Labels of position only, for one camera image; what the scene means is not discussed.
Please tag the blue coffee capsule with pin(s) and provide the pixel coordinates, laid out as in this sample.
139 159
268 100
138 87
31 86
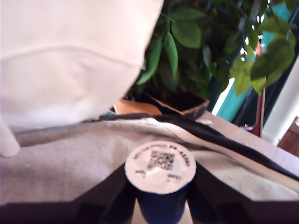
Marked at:
161 175

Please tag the grey knitted cloth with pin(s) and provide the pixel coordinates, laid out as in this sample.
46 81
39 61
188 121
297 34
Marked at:
70 163

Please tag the brown cardboard piece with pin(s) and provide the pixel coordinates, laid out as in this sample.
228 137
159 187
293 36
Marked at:
135 107

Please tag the dark square plant pot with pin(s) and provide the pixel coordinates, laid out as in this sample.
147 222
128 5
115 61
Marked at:
177 102

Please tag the white draped cloth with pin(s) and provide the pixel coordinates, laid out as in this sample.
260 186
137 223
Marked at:
70 46

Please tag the green leafy houseplant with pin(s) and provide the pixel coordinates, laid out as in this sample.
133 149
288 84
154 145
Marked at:
187 32

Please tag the white door frame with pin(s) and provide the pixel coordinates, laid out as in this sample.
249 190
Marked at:
282 109

